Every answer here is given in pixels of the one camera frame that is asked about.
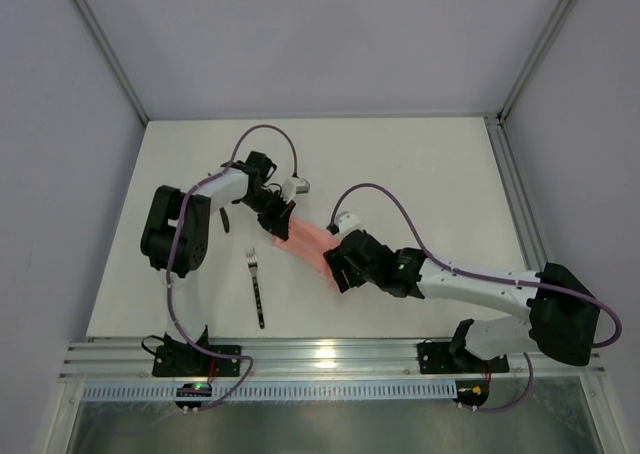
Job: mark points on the pink satin napkin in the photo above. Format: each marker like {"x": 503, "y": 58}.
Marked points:
{"x": 309, "y": 243}

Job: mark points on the aluminium front rail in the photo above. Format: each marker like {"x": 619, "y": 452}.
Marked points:
{"x": 120, "y": 359}

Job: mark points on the right corner frame post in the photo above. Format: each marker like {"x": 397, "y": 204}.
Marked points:
{"x": 553, "y": 26}

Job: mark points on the aluminium rail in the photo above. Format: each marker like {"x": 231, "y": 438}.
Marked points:
{"x": 528, "y": 233}
{"x": 120, "y": 359}

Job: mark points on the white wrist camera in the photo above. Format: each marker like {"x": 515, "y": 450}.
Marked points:
{"x": 293, "y": 186}
{"x": 344, "y": 223}

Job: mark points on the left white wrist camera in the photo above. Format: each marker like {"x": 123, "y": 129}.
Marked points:
{"x": 293, "y": 186}

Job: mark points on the left corner frame post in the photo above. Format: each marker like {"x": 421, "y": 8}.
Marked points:
{"x": 99, "y": 38}

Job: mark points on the silver fork black handle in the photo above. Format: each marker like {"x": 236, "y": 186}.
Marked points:
{"x": 252, "y": 264}

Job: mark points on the left controller board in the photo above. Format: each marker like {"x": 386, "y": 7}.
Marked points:
{"x": 192, "y": 396}

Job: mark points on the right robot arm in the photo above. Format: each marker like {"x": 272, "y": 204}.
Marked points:
{"x": 548, "y": 312}

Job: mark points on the black knife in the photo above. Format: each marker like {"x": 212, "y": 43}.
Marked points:
{"x": 225, "y": 220}

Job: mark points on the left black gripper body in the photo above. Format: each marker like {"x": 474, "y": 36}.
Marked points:
{"x": 278, "y": 218}

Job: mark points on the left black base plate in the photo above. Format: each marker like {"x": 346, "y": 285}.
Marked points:
{"x": 173, "y": 358}

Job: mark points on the corner frame post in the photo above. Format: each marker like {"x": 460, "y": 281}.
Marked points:
{"x": 99, "y": 38}
{"x": 553, "y": 26}

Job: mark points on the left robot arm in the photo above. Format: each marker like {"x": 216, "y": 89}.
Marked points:
{"x": 175, "y": 237}

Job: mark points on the right controller board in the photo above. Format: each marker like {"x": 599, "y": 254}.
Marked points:
{"x": 471, "y": 395}

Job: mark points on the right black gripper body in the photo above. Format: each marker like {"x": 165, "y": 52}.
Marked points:
{"x": 345, "y": 262}

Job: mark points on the right side aluminium rail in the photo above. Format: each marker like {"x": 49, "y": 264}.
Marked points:
{"x": 528, "y": 233}

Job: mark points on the grey slotted cable duct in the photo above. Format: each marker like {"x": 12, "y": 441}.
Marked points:
{"x": 294, "y": 391}

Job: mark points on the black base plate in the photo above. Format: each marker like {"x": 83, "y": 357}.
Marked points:
{"x": 173, "y": 358}
{"x": 447, "y": 357}

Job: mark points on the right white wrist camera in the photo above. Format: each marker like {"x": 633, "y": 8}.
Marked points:
{"x": 344, "y": 223}

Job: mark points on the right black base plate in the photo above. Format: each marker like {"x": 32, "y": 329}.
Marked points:
{"x": 447, "y": 357}

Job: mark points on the controller board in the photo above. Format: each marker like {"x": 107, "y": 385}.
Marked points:
{"x": 192, "y": 396}
{"x": 471, "y": 395}

